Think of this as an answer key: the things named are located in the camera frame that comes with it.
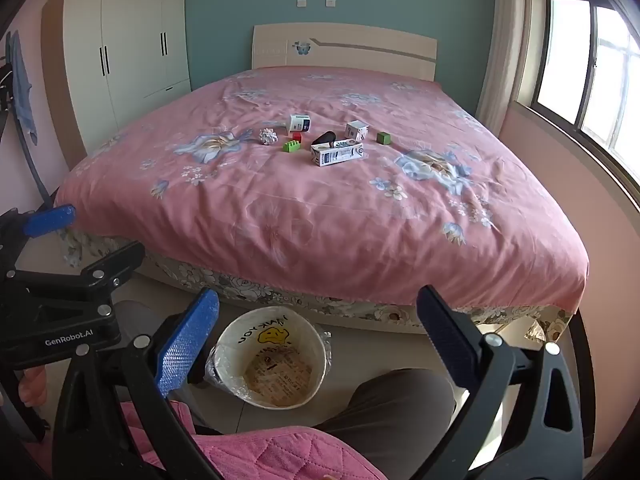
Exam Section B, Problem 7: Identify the blue towel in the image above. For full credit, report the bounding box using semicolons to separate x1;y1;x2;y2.
7;30;39;147

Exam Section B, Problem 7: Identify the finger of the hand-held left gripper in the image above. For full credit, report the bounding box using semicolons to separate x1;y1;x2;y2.
0;204;77;273
5;241;146;307

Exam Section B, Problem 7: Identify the person's left hand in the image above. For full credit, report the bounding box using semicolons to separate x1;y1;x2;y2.
19;366;49;409

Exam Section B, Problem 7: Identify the white paper bin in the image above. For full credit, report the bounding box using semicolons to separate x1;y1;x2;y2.
209;306;328;410

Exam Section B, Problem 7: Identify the pink quilted jacket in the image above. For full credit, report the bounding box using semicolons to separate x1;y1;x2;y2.
30;400;388;480

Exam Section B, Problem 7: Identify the white wardrobe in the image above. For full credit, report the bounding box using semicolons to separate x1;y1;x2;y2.
40;0;192;168

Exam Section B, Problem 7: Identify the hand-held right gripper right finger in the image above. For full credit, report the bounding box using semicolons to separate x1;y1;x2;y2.
416;285;586;480

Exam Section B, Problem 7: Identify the white milk carton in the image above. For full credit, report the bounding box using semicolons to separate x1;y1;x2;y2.
310;138;364;167

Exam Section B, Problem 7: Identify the beige curtain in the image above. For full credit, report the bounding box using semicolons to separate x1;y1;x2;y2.
475;0;535;137

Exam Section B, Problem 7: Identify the window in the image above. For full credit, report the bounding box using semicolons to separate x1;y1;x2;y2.
515;0;640;198

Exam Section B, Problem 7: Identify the floral bed sheet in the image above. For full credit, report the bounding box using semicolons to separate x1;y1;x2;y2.
61;227;575;345

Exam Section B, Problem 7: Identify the bed with pink floral cover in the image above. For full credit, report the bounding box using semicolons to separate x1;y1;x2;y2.
52;66;591;313

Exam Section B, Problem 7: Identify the person's right leg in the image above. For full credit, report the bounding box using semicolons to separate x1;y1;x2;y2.
312;369;458;480

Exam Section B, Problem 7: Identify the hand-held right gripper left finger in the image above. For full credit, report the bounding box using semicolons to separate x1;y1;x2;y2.
52;287;223;480

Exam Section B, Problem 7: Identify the beige bed headboard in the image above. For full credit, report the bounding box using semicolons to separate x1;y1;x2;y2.
251;23;438;82

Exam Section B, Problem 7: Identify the black garment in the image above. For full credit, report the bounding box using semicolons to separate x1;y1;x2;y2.
0;57;14;113

